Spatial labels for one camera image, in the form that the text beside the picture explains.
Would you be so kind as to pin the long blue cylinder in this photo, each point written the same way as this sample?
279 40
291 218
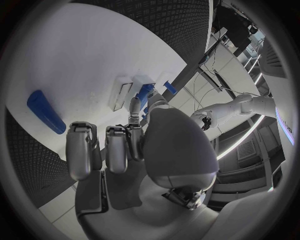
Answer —
45 112

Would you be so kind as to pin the blue peg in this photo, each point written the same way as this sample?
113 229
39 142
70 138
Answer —
170 87

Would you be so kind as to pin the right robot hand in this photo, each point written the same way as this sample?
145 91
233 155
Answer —
178 146

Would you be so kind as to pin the white task board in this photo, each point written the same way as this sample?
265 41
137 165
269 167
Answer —
82 56

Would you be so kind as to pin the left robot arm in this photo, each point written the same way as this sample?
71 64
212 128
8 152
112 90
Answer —
225 110

